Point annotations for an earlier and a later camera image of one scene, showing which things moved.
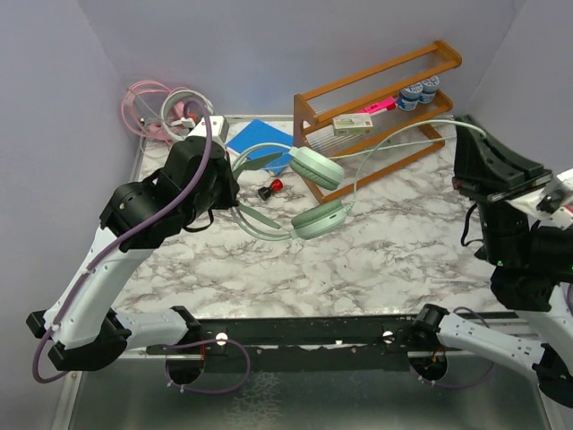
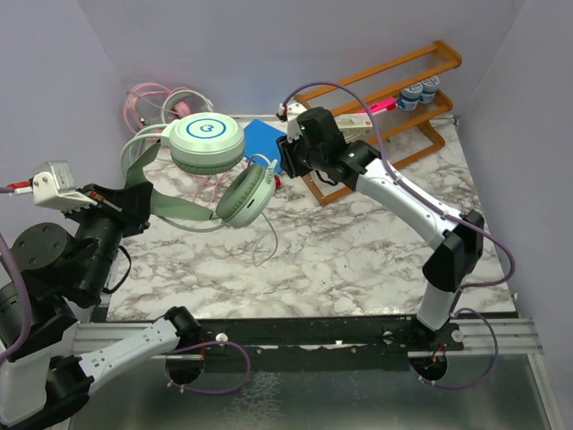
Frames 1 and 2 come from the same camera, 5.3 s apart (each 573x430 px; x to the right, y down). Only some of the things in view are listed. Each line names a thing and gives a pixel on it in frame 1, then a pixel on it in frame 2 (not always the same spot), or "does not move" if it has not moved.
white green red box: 352,124 does not move
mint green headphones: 319,220 → 201,143
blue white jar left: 409,96 does not move
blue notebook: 258,132 does not move
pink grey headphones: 179,110 does not move
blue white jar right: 430,86 does not move
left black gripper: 229,199 → 131,204
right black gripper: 476,174 → 286,151
